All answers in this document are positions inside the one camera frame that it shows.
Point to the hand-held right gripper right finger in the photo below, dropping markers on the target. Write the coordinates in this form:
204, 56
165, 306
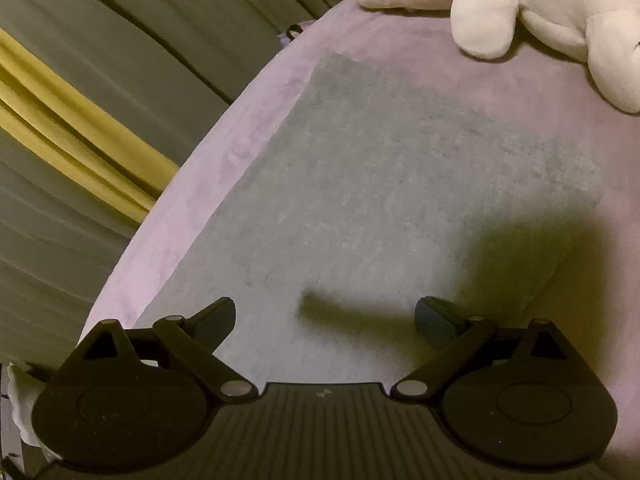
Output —
431, 316

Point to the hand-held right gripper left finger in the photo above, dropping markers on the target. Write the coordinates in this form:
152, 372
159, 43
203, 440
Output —
221, 316

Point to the grey pants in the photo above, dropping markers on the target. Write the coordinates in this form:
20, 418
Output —
360, 185

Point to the grey-green curtain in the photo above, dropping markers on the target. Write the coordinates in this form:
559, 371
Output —
55, 255
150, 25

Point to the white crumpled tissue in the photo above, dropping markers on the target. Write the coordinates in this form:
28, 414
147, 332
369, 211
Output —
20, 400

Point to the yellow curtain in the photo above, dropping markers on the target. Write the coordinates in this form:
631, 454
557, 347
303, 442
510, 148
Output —
85, 130

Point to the pink fleece blanket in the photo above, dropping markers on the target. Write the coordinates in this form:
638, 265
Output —
400, 35

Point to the white plush toy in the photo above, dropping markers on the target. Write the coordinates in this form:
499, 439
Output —
500, 5

